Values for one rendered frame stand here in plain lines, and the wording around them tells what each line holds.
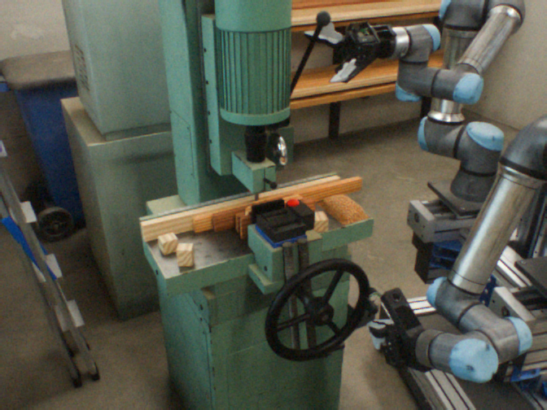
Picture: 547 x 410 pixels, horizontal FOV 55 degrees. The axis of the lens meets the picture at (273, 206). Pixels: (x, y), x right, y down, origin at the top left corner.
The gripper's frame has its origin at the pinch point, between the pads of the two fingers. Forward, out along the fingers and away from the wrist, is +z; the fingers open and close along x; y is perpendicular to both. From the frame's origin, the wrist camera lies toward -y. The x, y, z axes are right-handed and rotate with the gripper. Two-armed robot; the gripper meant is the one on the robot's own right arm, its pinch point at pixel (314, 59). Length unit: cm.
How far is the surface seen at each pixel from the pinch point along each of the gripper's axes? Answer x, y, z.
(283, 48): -1.6, 3.4, 8.9
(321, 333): 54, -59, 0
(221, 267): 34, -31, 30
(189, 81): -15.7, -21.9, 23.4
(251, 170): 13.3, -23.8, 16.2
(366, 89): -106, -174, -161
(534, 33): -115, -149, -318
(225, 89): -1.0, -7.9, 21.1
